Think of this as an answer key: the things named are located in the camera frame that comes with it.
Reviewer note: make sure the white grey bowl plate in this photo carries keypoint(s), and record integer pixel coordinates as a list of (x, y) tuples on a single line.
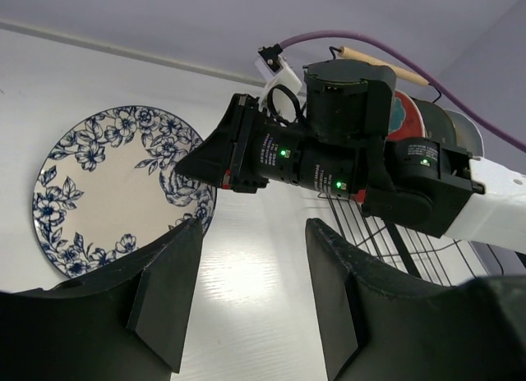
[(467, 133)]

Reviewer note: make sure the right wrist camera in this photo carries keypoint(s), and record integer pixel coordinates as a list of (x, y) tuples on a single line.
[(276, 71)]

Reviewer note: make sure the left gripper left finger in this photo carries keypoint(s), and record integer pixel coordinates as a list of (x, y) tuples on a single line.
[(124, 321)]

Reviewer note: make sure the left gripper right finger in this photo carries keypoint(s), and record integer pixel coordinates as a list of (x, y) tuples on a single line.
[(379, 323)]

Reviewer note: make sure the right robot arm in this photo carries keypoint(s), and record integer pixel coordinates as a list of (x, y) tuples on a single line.
[(339, 145)]

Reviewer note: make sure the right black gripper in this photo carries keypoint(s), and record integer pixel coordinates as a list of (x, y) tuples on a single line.
[(225, 158)]

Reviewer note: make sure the red teal flower plate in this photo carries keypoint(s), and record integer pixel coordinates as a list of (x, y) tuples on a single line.
[(405, 118)]

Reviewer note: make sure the black wire dish rack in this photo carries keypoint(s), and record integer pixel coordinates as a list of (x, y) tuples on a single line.
[(441, 260)]

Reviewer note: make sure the dark grey green plate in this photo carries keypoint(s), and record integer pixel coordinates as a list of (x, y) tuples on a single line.
[(438, 125)]

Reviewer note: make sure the blue floral white plate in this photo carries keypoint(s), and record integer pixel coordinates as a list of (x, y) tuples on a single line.
[(109, 187)]

